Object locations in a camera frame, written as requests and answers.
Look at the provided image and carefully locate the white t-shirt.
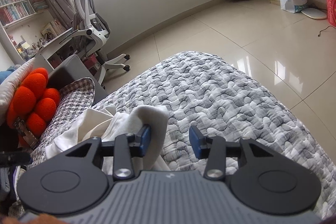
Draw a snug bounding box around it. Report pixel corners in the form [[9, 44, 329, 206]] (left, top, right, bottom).
[[45, 105, 170, 172]]

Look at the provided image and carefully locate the orange plush pillow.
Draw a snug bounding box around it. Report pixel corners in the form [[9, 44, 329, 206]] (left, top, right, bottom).
[[6, 68, 61, 148]]

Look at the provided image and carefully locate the grey sofa armrest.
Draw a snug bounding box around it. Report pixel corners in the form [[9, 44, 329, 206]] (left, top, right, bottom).
[[47, 55, 108, 105]]

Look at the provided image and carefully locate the grey patterned quilt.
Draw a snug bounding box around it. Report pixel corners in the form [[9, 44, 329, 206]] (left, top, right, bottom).
[[7, 50, 336, 219]]

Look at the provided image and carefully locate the white striped pillow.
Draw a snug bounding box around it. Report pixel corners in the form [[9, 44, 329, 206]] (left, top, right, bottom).
[[0, 57, 35, 119]]

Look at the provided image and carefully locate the white desk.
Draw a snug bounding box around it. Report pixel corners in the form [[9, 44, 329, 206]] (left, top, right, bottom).
[[33, 28, 72, 73]]

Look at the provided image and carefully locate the white office chair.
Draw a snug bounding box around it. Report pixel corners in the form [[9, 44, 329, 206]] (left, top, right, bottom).
[[60, 0, 130, 84]]

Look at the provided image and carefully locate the white bookshelf with books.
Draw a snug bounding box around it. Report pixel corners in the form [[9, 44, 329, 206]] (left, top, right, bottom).
[[1, 0, 54, 64]]

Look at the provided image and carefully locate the white bathroom scale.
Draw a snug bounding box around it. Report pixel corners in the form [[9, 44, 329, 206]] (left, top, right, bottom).
[[301, 8, 327, 20]]

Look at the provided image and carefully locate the red basket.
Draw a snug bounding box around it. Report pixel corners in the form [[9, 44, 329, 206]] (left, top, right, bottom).
[[326, 0, 336, 27]]

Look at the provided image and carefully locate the black cable on floor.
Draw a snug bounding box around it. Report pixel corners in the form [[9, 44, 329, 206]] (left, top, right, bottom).
[[317, 24, 336, 38]]

